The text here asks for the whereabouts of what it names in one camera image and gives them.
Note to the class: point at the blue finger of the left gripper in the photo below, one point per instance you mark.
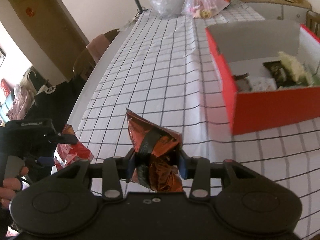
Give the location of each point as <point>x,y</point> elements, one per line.
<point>46,161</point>

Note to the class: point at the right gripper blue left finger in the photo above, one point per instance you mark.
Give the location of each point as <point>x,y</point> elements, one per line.
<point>130,164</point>

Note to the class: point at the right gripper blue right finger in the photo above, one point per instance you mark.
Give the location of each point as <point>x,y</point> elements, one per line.
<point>183,164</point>

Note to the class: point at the red snack packet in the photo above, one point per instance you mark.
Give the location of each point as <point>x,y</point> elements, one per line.
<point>66,154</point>

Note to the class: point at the brown orange snack packet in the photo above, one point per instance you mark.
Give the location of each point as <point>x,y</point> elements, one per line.
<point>156,154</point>

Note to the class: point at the black silver foil packet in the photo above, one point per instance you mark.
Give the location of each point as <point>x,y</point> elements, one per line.
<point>242,82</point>

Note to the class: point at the white red-logo snack packet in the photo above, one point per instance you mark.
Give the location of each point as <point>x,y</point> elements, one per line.
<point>260,84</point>

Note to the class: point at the black dark snack packet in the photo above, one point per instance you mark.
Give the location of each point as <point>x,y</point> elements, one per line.
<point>279,74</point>

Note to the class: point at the cream leaf-pattern snack packet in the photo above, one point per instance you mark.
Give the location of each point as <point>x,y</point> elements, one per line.
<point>293,67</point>

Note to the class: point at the clear plastic bag pink snacks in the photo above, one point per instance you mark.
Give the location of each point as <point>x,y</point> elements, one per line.
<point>204,9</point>

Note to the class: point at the person's left hand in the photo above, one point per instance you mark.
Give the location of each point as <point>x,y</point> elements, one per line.
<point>10,188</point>

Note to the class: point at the black jacket on chair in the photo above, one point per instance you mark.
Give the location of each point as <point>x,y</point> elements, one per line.
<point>57,102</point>

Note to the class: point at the checkered white tablecloth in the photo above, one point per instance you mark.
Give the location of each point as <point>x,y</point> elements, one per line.
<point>164,72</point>

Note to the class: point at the left wooden chair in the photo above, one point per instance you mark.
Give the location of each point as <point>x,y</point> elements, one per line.
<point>90,56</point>

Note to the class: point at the wooden chair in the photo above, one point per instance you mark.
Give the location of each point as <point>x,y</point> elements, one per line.
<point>313,22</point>
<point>90,56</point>

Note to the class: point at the pink cloth on chair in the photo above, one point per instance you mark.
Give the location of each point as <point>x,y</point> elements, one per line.
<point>97,47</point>

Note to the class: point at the red cardboard box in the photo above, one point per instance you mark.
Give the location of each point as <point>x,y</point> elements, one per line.
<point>269,73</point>

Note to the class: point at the brown wooden door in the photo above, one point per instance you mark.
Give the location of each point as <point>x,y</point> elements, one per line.
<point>52,30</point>

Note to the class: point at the white wooden sideboard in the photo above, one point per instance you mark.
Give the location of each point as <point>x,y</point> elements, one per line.
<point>281,9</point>

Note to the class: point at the right wooden chair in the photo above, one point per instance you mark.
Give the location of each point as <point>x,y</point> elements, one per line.
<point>313,22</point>

